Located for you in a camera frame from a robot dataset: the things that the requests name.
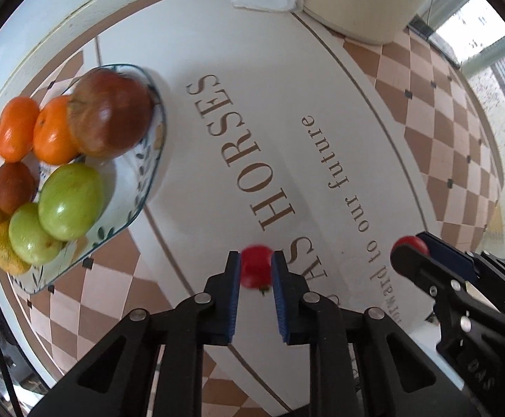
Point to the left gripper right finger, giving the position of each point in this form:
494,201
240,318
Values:
361,363

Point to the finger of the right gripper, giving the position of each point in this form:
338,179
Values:
432,278
455,260

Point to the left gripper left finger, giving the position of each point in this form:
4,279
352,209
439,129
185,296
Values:
151,363

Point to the red cherry tomato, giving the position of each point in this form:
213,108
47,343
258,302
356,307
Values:
256,268
412,241

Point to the yellow orange fruit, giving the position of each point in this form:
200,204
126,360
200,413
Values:
9,260

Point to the green apple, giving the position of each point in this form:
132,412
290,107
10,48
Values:
28,238
71,201

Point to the orange tangerine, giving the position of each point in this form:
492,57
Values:
17,123
52,143

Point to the dark red apple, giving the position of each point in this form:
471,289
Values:
108,113

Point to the checkered table mat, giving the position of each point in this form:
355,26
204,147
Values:
276,135

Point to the glass fruit plate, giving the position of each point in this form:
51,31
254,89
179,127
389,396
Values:
127,179

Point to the small brown-red fruit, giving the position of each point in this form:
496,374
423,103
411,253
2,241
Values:
17,186

